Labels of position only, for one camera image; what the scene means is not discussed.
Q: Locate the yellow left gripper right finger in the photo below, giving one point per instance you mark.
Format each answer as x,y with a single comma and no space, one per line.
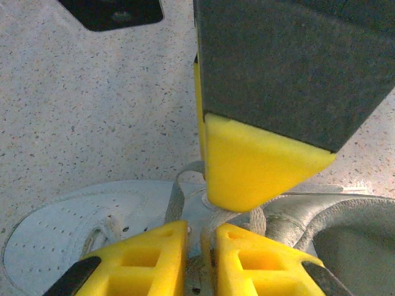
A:
265,277

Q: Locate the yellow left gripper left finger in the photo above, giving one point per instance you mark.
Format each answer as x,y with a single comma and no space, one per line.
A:
145,277

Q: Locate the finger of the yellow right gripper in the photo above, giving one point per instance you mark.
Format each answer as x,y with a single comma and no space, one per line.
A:
200,123
277,92

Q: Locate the white sneaker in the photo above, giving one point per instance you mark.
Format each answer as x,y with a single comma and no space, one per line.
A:
77,216

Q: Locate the white shoelace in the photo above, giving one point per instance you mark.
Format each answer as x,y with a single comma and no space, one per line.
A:
174,203

